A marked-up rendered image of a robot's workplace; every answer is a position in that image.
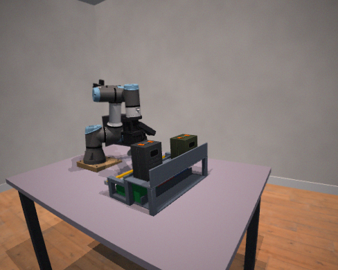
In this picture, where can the green bin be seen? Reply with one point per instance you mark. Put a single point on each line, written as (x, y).
(138, 191)

